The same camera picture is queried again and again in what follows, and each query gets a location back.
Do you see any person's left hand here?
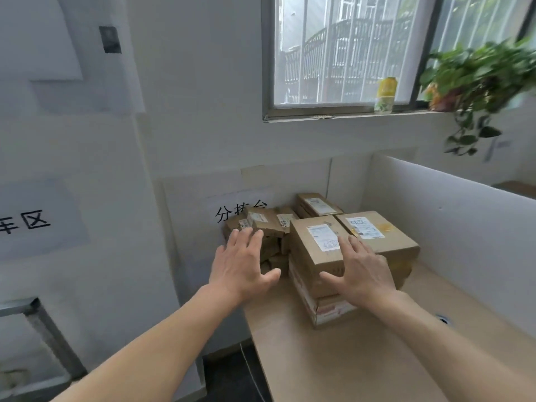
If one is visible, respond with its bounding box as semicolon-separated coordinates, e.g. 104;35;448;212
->
208;227;282;306

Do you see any dark-framed window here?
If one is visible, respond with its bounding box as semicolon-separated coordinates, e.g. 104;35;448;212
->
261;0;536;122

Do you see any scribbled label printed cardboard box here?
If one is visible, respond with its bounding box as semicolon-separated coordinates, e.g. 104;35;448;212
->
289;214;357;299

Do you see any person's left forearm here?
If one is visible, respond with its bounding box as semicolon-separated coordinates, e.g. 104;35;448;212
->
50;284;252;402

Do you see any white paper wall notice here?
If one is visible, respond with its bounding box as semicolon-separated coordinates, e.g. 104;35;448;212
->
485;136;514;163

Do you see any green potted trailing plant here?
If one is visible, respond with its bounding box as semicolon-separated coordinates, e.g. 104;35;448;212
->
418;37;536;157

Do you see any person's right hand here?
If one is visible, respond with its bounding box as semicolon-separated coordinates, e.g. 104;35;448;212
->
319;234;403;308

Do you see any yellow bottle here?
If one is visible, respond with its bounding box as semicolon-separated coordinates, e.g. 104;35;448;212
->
374;76;399;115

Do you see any small dark wall switch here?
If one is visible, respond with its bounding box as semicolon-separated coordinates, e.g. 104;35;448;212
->
99;25;123;55

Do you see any pile of parcels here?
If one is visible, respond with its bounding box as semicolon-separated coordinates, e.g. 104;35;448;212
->
222;192;421;330

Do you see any white partition board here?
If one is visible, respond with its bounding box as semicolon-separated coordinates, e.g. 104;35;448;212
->
362;152;536;327

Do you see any metal wire cage cart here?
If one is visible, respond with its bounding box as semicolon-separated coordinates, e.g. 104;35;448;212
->
0;296;89;402

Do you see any wall sign with black characters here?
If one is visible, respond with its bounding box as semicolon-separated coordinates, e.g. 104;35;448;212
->
0;178;89;260

